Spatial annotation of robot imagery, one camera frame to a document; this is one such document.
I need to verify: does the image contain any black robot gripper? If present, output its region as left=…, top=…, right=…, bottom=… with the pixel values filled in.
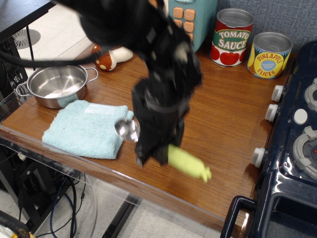
left=132, top=79, right=190, bottom=168

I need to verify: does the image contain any spoon with green carrot handle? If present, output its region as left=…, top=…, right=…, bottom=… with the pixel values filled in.
left=114, top=119, right=211, bottom=183

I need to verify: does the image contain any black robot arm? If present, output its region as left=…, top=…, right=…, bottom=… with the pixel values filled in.
left=61, top=0, right=202, bottom=164

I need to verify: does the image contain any light blue folded cloth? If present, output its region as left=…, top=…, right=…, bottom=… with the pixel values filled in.
left=42, top=100, right=134, bottom=160

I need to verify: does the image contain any black table leg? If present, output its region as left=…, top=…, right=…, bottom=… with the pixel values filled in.
left=102, top=201, right=135, bottom=238

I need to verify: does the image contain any plush brown mushroom toy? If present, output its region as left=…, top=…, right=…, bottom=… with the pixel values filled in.
left=94, top=47, right=133, bottom=71

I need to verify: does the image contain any small stainless steel pot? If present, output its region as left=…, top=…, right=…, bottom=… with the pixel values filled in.
left=16, top=65, right=99, bottom=109

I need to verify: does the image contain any teal toy microwave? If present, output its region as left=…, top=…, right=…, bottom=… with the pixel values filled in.
left=168, top=0, right=217, bottom=52

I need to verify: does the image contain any dark blue toy stove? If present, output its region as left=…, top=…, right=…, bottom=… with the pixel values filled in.
left=221, top=41, right=317, bottom=238

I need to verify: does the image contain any tomato sauce can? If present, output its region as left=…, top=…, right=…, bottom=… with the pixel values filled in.
left=210, top=8, right=255, bottom=66

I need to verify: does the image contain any pineapple slices can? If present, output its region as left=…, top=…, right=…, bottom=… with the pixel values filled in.
left=247, top=32, right=293, bottom=79

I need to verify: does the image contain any yellow object at floor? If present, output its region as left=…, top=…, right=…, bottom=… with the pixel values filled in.
left=0, top=211, right=35, bottom=238

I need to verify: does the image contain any black side desk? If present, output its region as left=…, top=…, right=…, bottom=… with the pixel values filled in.
left=0, top=0, right=55, bottom=100

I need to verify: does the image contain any black floor cable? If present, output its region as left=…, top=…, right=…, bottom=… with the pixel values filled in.
left=34, top=173, right=87, bottom=238

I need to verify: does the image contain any blue floor cable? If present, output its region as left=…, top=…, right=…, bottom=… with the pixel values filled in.
left=49, top=177, right=77, bottom=238

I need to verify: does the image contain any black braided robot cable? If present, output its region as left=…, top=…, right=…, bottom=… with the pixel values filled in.
left=0, top=48, right=109, bottom=68

